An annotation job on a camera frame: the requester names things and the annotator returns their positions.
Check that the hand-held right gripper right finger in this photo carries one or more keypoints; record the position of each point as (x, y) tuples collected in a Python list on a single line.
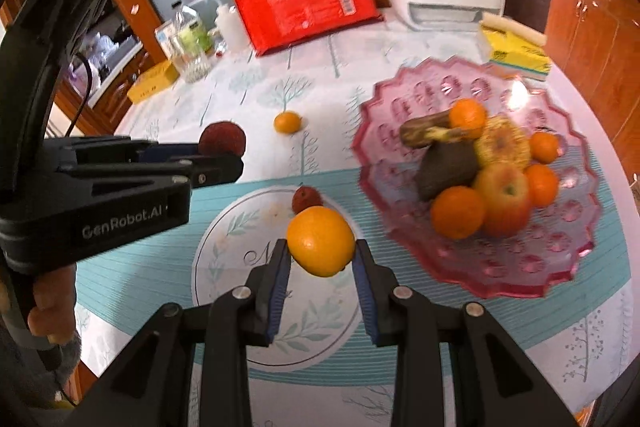
[(364, 292)]

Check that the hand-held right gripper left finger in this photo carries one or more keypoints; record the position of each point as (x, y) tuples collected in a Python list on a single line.
[(280, 292)]

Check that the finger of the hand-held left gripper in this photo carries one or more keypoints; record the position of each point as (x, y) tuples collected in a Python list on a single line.
[(165, 152), (210, 172)]

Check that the large red lychee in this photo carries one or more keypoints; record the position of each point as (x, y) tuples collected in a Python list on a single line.
[(222, 137)]

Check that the yellow-orange citrus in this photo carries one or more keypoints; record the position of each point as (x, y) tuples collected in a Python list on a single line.
[(320, 239)]

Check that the large orange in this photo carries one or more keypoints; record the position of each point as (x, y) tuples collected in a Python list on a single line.
[(457, 213)]

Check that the red apple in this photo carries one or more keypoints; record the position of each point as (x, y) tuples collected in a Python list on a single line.
[(502, 202)]

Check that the overripe brown banana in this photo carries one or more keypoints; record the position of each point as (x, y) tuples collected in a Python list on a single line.
[(425, 132)]

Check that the pink glass fruit plate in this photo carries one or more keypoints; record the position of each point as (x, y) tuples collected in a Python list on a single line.
[(550, 247)]

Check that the small orange mandarin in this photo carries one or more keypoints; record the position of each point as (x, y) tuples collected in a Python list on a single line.
[(544, 148)]

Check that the person's left hand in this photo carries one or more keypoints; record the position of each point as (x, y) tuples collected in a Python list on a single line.
[(52, 302)]

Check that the flat yellow box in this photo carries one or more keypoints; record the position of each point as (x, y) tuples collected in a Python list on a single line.
[(152, 82)]

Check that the small orange kumquat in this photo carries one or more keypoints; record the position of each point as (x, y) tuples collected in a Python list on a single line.
[(287, 123)]

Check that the clear glass cup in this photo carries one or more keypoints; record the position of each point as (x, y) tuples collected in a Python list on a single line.
[(192, 62)]

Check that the small red lychee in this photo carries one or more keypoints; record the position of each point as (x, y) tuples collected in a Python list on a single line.
[(306, 198)]

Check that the tree-print tablecloth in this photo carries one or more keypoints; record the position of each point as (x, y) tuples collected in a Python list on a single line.
[(320, 147)]

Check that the clear plastic bottle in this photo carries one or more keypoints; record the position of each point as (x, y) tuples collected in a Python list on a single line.
[(186, 19)]

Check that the white squeeze bottle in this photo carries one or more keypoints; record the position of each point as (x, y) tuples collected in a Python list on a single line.
[(231, 29)]

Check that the brown glass-front cabinet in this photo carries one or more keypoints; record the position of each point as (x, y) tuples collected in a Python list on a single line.
[(127, 14)]

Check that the dark brown fruit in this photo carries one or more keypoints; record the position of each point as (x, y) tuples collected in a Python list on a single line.
[(445, 169)]

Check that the red snack package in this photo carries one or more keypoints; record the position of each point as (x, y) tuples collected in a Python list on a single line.
[(305, 9)]

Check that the yellow round fruit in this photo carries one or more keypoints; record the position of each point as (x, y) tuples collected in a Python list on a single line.
[(502, 144)]

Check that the yellow sponge pack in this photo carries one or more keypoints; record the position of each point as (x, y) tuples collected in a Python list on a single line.
[(515, 52)]

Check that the orange wooden cabinet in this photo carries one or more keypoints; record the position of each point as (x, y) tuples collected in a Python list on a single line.
[(590, 37)]

